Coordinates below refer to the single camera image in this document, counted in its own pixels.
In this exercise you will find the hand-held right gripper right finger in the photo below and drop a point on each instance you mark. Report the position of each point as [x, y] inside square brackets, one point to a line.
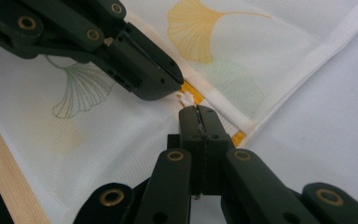
[216, 146]

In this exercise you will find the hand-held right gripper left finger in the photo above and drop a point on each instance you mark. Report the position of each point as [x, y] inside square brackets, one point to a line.
[192, 133]

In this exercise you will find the white leaf-print cloth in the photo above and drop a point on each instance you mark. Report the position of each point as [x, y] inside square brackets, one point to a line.
[261, 62]

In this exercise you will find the wooden table edge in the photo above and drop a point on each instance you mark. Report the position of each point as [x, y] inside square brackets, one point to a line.
[9, 186]

